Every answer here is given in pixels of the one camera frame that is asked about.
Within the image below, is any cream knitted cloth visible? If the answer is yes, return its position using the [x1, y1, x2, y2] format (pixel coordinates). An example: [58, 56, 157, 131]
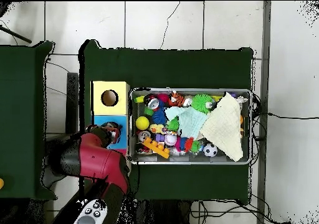
[199, 91, 244, 162]

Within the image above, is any black stand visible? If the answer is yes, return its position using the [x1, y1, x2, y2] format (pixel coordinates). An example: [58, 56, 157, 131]
[44, 72, 80, 145]

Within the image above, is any grey plastic base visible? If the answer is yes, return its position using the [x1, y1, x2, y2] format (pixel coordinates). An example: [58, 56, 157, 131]
[40, 166, 67, 189]

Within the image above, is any orange building block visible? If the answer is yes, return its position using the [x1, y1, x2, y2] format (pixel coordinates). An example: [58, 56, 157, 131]
[142, 136, 171, 159]

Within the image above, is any clear mesh bin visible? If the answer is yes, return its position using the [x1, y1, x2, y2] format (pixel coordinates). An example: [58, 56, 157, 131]
[128, 88, 253, 166]

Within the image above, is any thin black cable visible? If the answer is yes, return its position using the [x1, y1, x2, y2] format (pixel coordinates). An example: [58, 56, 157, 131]
[267, 111, 319, 121]

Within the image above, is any grey metal rail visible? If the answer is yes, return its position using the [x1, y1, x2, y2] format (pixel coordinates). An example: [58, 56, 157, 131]
[257, 1, 272, 224]

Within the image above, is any green spiky ball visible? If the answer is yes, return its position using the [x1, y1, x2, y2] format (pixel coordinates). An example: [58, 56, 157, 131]
[191, 93, 216, 114]

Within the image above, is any small soccer ball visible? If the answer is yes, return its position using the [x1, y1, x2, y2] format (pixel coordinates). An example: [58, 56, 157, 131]
[202, 142, 218, 157]

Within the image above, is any dark green side tablecloth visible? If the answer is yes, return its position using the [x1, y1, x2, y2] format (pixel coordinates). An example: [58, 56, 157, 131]
[0, 40, 58, 201]

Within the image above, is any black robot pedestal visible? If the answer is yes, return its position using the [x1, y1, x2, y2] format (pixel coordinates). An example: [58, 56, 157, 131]
[135, 199, 191, 224]

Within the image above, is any wooden box with three holes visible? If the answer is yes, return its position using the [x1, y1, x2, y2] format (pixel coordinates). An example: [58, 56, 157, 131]
[90, 80, 132, 171]

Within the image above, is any tiger plush toy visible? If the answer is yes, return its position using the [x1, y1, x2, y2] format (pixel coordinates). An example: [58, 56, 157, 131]
[169, 91, 186, 108]

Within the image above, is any large multicolour spiky caterpillar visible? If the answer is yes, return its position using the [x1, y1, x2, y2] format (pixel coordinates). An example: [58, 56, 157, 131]
[143, 93, 170, 126]

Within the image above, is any black rod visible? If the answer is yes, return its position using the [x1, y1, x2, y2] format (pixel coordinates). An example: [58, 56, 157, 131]
[0, 25, 32, 44]

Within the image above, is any mint knitted cloth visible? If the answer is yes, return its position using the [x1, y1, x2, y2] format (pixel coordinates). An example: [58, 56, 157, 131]
[164, 106, 210, 139]

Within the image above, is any yellow ball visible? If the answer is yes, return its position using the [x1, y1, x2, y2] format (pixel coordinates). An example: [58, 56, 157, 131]
[135, 116, 150, 131]

